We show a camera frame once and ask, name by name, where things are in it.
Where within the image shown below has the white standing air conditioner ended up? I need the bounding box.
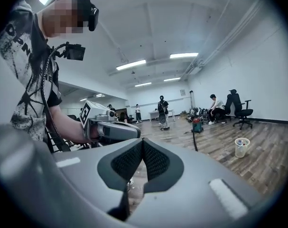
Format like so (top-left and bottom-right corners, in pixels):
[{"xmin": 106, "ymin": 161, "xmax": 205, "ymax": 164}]
[{"xmin": 189, "ymin": 90, "xmax": 196, "ymax": 109}]

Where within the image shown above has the red and green vacuum cleaner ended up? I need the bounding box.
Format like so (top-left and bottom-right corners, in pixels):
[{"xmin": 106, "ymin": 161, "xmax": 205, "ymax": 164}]
[{"xmin": 191, "ymin": 117, "xmax": 204, "ymax": 134}]

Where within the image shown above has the white table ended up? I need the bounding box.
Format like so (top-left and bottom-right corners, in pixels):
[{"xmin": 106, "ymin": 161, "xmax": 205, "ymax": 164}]
[{"xmin": 148, "ymin": 109, "xmax": 176, "ymax": 123}]

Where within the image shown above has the grey ceiling pipe run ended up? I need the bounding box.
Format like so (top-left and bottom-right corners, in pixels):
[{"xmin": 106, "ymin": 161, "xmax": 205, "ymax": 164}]
[{"xmin": 185, "ymin": 0, "xmax": 265, "ymax": 75}]

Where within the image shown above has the black office chair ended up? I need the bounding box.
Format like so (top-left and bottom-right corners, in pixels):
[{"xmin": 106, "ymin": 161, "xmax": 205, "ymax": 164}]
[{"xmin": 224, "ymin": 89, "xmax": 254, "ymax": 131}]

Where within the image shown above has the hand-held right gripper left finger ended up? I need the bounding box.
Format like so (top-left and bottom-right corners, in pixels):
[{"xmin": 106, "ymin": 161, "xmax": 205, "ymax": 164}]
[{"xmin": 51, "ymin": 138, "xmax": 144, "ymax": 223}]

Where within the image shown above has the white mesh wastebasket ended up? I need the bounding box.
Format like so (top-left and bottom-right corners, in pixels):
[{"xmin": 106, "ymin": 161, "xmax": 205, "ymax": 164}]
[{"xmin": 234, "ymin": 137, "xmax": 251, "ymax": 159}]

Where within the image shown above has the black vacuum cleaner hose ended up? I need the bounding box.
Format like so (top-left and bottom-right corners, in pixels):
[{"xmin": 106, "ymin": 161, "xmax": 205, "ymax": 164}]
[{"xmin": 192, "ymin": 131, "xmax": 199, "ymax": 152}]

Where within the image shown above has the black and white patterned shirt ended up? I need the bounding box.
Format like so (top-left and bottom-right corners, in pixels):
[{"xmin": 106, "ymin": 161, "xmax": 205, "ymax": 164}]
[{"xmin": 0, "ymin": 0, "xmax": 63, "ymax": 143}]

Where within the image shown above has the black head-worn camera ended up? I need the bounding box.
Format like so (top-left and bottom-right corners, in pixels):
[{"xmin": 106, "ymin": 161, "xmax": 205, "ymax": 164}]
[{"xmin": 55, "ymin": 0, "xmax": 100, "ymax": 32}]

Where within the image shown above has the pile of equipment and cables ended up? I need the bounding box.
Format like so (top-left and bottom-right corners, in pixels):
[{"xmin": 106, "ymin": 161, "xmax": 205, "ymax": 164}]
[{"xmin": 186, "ymin": 106, "xmax": 212, "ymax": 124}]

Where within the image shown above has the person's left forearm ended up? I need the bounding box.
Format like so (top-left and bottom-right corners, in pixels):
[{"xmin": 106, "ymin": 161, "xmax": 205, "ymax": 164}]
[{"xmin": 49, "ymin": 105, "xmax": 92, "ymax": 144}]

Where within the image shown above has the person's head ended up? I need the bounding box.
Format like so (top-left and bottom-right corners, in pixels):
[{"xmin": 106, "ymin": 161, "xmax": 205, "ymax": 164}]
[{"xmin": 36, "ymin": 0, "xmax": 92, "ymax": 39}]

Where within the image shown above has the black chest-mounted device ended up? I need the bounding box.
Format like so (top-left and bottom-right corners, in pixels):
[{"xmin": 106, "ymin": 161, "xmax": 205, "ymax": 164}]
[{"xmin": 55, "ymin": 41, "xmax": 86, "ymax": 62}]

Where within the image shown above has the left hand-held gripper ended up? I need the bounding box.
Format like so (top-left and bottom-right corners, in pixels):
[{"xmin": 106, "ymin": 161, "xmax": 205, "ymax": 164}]
[{"xmin": 79, "ymin": 100, "xmax": 142, "ymax": 147}]

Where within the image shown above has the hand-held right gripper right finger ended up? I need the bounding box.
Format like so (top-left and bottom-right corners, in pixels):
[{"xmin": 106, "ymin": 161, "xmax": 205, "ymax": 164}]
[{"xmin": 128, "ymin": 138, "xmax": 268, "ymax": 228}]

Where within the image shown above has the black braided cable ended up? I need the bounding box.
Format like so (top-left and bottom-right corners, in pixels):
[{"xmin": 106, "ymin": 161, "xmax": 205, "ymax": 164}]
[{"xmin": 42, "ymin": 42, "xmax": 72, "ymax": 152}]

